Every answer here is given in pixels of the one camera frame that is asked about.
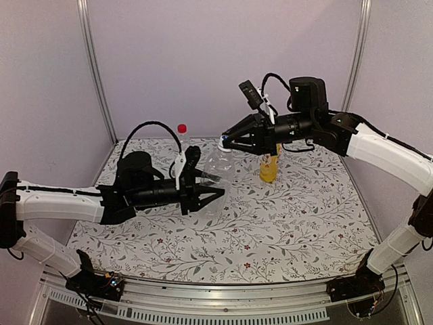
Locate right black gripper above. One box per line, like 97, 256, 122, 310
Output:
221, 110, 315, 157

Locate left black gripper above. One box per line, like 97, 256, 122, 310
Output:
131, 170, 225, 217

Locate clear plastic bottle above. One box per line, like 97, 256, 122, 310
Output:
200, 146, 234, 219

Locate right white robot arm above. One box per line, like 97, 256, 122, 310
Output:
220, 77, 432, 295

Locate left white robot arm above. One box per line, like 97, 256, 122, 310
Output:
1, 146, 225, 294

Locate yellow juice bottle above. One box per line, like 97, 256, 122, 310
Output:
259, 153, 280, 183

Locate red cap water bottle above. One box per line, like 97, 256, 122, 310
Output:
177, 124, 190, 151

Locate floral patterned table mat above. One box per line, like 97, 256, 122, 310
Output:
68, 148, 378, 284

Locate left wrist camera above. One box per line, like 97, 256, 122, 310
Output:
173, 146, 202, 190

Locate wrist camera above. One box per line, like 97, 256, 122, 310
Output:
173, 146, 202, 190
238, 80, 277, 125

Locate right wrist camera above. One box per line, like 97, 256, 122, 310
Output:
238, 80, 277, 125

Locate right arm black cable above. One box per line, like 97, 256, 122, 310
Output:
262, 72, 292, 99

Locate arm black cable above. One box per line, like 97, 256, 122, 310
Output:
118, 121, 183, 167
262, 72, 292, 99

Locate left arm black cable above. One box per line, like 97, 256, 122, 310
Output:
118, 121, 183, 167

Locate front aluminium rail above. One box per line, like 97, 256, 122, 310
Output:
29, 265, 427, 324

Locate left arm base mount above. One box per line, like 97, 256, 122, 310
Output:
66, 250, 124, 302

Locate right aluminium frame post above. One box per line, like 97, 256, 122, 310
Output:
341, 0, 372, 112

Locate aluminium frame post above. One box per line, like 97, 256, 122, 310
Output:
76, 0, 118, 145
341, 0, 372, 112

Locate left aluminium frame post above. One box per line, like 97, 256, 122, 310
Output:
76, 0, 118, 145

